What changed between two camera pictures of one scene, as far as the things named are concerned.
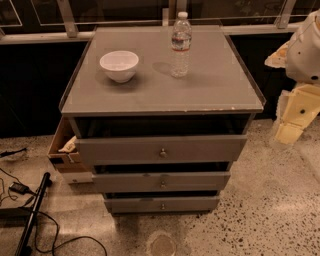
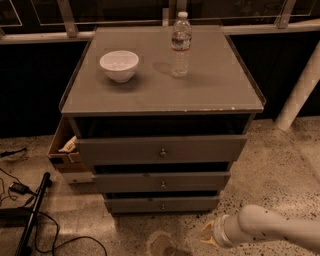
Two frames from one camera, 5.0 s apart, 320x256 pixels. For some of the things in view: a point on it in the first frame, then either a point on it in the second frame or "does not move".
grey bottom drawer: (161, 204) does not move
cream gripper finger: (288, 133) → (206, 234)
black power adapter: (19, 188) does not move
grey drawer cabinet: (161, 113) does not move
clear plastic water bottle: (181, 43) does not move
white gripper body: (305, 55) → (219, 230)
